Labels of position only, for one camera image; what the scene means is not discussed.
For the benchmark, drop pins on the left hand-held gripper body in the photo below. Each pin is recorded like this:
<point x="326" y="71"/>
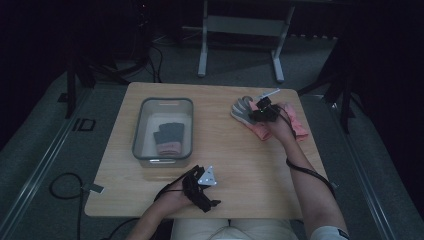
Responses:
<point x="208" y="178"/>

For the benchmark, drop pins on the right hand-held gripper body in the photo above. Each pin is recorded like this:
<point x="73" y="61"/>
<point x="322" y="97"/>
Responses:
<point x="270" y="111"/>

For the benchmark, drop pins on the pink glove with grey palm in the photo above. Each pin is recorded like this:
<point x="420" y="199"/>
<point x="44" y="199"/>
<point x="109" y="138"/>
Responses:
<point x="241" y="111"/>

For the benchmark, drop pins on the pink glove with red print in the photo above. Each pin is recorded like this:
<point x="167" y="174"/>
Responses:
<point x="298" y="125"/>

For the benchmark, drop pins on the grey knit glove pink cuff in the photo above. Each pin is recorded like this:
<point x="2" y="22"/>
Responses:
<point x="170" y="152"/>
<point x="171" y="133"/>

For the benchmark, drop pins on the clear plastic bin grey rim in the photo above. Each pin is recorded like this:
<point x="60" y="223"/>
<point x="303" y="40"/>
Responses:
<point x="146" y="133"/>

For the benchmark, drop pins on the person's right hand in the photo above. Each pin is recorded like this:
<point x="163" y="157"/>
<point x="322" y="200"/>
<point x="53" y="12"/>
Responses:
<point x="283" y="128"/>

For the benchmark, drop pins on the person's left hand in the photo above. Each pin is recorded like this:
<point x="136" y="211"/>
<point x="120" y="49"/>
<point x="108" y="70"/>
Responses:
<point x="173" y="201"/>

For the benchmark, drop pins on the grey round table grommet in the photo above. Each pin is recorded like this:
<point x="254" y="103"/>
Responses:
<point x="247" y="98"/>

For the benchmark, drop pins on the person's legs in beige trousers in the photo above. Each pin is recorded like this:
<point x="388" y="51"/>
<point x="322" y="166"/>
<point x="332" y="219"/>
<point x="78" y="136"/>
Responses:
<point x="233" y="231"/>

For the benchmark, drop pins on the black metal stand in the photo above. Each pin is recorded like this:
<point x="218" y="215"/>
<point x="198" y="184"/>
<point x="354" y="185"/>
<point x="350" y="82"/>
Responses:
<point x="345" y="103"/>

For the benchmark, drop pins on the person's white shirt sleeve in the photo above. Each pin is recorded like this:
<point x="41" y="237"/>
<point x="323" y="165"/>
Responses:
<point x="330" y="233"/>

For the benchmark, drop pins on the black tripod stand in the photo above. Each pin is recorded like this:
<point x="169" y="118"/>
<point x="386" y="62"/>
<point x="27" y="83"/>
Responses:
<point x="70" y="93"/>

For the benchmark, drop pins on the white metal stand frame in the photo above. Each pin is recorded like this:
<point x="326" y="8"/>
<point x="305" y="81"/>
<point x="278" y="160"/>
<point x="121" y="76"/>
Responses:
<point x="245" y="26"/>

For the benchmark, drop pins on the grey metal table bracket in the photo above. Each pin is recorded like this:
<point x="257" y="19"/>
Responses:
<point x="334" y="185"/>
<point x="95" y="188"/>

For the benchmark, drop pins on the metal floor rail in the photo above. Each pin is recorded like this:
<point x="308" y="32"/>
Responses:
<point x="366" y="196"/>
<point x="40" y="170"/>

